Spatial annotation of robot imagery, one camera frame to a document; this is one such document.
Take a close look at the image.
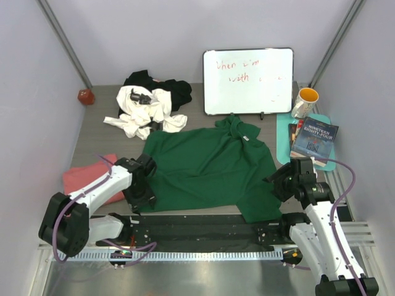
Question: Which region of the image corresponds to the Nineteen Eighty-Four book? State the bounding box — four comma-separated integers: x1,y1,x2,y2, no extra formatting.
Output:
290,117,339,168

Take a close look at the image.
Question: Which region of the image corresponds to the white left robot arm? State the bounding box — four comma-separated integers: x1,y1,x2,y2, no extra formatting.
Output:
38,154,157,263

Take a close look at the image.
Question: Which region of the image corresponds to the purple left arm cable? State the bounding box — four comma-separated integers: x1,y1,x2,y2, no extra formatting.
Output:
52,154,158,268

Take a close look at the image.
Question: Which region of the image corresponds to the black t-shirt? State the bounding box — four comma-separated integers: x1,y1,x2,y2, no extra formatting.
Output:
123,70,192,112

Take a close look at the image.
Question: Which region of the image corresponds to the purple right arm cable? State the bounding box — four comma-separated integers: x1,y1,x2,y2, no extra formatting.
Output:
282,157,368,296

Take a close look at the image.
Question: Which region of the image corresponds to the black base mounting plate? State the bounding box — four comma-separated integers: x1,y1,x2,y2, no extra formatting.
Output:
111,214,295,252

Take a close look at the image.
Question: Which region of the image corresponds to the teal plastic mat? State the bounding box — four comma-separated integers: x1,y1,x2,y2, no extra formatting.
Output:
276,113,336,171

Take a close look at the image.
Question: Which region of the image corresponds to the folded pink t-shirt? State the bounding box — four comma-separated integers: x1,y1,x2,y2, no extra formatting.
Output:
62,154,125,205

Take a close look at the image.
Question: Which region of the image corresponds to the white t-shirt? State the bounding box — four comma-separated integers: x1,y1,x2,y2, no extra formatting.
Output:
103,86,188,140

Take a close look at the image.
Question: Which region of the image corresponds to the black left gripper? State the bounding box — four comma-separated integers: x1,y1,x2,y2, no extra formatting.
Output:
122,180,156,215

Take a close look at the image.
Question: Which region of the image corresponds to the aluminium frame rail front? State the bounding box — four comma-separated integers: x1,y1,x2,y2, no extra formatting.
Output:
38,222,376,250

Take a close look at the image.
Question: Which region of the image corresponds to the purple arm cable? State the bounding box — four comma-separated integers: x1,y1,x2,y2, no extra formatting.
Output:
282,157,368,296
52,154,158,268

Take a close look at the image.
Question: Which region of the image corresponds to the green t-shirt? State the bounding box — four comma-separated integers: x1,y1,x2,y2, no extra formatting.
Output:
140,115,281,223

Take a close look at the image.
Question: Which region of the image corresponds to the white dry-erase board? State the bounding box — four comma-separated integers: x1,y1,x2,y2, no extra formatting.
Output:
203,47,294,115

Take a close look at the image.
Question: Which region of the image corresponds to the white slotted cable duct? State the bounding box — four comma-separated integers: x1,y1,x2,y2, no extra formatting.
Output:
67,249,283,262

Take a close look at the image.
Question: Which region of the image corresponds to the white mug orange inside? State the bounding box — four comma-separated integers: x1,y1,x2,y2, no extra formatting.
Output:
291,88,319,119

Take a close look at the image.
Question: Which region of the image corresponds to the small red cube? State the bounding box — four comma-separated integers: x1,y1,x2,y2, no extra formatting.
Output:
77,89,95,105

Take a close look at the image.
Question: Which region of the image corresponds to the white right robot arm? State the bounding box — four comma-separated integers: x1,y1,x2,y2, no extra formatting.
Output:
264,157,379,295

